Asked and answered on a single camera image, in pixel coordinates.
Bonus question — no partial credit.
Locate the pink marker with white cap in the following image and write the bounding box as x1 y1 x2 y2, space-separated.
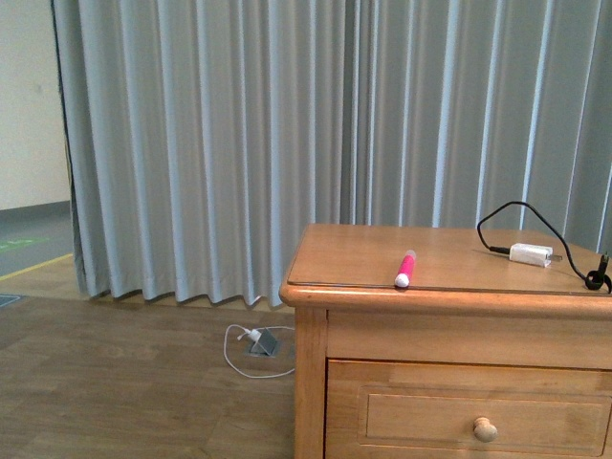
394 250 417 289

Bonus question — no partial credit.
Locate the wooden drawer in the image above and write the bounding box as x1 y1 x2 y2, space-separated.
324 360 611 458

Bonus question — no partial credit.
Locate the round wooden drawer knob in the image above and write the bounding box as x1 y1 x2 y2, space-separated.
472 417 498 443

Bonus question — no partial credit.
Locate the white plug in floor outlet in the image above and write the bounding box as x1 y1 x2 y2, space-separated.
237 329 262 343

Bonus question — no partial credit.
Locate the metal floor outlet box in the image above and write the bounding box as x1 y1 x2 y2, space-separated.
246 329 280 357

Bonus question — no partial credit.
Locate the grey pleated curtain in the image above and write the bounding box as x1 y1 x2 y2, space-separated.
51 1 611 305

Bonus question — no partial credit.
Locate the wooden nightstand cabinet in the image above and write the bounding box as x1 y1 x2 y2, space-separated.
280 224 611 458

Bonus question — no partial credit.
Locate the white USB charger plug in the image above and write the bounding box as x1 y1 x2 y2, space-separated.
509 243 562 268

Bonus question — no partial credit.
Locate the white cable on floor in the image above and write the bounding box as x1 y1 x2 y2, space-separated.
223 323 296 380

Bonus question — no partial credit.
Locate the black charging cable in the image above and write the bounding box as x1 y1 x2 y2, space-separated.
476 201 612 295

